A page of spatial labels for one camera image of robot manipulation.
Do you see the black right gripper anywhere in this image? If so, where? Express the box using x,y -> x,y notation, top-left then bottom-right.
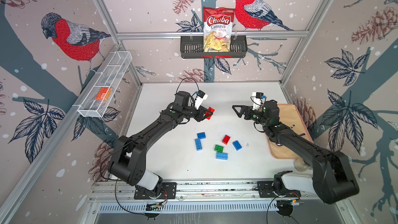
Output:
232,105 -> 269,128

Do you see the long red lego brick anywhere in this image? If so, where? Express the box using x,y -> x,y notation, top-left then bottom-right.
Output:
205,107 -> 215,120

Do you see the small red lego brick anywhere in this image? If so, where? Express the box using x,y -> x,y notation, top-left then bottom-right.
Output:
222,135 -> 230,145

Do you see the light blue long lego brick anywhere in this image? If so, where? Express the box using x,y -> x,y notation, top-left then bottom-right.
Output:
216,152 -> 228,160

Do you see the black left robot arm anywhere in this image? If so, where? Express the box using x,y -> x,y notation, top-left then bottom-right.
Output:
108,90 -> 212,197

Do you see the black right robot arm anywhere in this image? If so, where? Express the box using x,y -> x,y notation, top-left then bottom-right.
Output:
232,100 -> 360,204

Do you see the small blue lego brick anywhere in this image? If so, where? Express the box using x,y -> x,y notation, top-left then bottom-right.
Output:
197,132 -> 206,140

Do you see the blue square lego brick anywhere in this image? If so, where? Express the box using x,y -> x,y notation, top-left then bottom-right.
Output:
232,141 -> 242,151

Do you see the green lego brick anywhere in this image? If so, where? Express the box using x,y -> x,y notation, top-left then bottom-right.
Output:
214,145 -> 224,152

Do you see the tan wooden tray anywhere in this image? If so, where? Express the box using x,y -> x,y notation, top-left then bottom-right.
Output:
267,104 -> 313,160

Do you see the clear bottle black cap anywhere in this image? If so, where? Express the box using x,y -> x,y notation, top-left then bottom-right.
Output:
294,158 -> 312,172

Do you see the Chuba cassava chips bag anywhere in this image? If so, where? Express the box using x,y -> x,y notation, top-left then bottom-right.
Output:
203,7 -> 235,52

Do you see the orange red block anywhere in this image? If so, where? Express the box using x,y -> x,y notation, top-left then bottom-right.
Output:
95,87 -> 112,101

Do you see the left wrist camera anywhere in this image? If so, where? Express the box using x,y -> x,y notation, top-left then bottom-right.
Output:
194,90 -> 208,109

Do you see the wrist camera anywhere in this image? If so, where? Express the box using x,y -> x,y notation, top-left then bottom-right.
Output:
250,92 -> 266,110
194,90 -> 208,109

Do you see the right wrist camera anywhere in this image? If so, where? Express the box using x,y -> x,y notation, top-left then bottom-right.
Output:
250,92 -> 266,110

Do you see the black wire basket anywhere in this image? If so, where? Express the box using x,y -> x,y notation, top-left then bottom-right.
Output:
180,36 -> 248,59

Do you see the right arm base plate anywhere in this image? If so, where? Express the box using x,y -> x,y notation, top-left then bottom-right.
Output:
255,181 -> 301,198

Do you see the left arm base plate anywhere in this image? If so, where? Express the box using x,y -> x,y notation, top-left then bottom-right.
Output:
134,183 -> 177,200

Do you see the white wire shelf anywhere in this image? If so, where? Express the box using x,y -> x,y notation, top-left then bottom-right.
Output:
77,51 -> 132,118

